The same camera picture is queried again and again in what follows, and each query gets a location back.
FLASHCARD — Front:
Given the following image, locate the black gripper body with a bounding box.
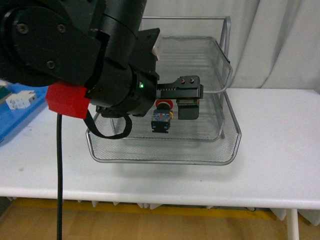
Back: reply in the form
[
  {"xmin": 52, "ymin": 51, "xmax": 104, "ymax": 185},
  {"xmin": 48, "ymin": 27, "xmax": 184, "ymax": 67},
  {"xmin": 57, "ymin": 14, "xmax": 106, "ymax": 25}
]
[{"xmin": 86, "ymin": 28, "xmax": 160, "ymax": 118}]

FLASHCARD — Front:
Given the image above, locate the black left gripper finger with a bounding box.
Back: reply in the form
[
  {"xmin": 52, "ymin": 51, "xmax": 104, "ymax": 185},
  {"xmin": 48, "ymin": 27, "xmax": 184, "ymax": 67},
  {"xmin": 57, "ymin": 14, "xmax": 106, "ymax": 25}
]
[{"xmin": 156, "ymin": 75, "xmax": 204, "ymax": 120}]

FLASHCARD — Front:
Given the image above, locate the red emergency stop button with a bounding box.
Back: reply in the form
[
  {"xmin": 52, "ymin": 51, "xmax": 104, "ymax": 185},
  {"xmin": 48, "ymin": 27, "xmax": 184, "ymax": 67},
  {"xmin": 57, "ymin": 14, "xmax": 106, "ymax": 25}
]
[{"xmin": 151, "ymin": 99, "xmax": 174, "ymax": 134}]

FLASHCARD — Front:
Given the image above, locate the silver mesh tray rack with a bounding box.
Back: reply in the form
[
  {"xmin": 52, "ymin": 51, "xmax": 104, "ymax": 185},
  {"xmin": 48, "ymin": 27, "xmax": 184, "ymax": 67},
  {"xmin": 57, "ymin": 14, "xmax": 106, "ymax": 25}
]
[{"xmin": 86, "ymin": 16, "xmax": 242, "ymax": 166}]

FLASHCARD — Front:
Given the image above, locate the white curtain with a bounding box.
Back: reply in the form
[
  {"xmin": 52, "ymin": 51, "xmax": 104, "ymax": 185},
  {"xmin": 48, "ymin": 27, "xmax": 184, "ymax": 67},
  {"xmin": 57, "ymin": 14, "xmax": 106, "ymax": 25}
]
[{"xmin": 144, "ymin": 0, "xmax": 320, "ymax": 90}]

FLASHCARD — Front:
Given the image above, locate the white circuit breaker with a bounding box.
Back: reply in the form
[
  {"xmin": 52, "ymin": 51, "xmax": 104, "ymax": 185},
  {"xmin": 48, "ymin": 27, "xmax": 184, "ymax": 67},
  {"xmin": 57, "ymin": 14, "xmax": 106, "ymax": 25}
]
[{"xmin": 5, "ymin": 90, "xmax": 38, "ymax": 110}]

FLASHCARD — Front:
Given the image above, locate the blue plastic tray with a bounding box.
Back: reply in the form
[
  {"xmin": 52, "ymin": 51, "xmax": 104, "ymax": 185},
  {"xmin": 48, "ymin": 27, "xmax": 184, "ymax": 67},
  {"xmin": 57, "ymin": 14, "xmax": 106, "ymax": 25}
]
[{"xmin": 0, "ymin": 83, "xmax": 48, "ymax": 146}]

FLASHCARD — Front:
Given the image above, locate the white table leg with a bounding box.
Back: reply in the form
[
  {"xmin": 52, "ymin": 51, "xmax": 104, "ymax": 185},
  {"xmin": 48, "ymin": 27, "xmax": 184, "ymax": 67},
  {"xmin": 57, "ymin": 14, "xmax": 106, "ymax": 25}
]
[{"xmin": 286, "ymin": 208, "xmax": 300, "ymax": 240}]

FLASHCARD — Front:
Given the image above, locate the red camera mount block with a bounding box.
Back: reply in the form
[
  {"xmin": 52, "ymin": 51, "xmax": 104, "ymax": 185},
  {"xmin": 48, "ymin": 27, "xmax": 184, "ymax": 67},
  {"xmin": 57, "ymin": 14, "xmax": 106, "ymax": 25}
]
[{"xmin": 45, "ymin": 82, "xmax": 90, "ymax": 119}]

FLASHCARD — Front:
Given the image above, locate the black cable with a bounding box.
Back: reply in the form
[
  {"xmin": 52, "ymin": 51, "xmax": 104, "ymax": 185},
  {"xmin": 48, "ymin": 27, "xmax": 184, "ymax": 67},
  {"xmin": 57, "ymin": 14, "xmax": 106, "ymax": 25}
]
[{"xmin": 56, "ymin": 112, "xmax": 64, "ymax": 240}]

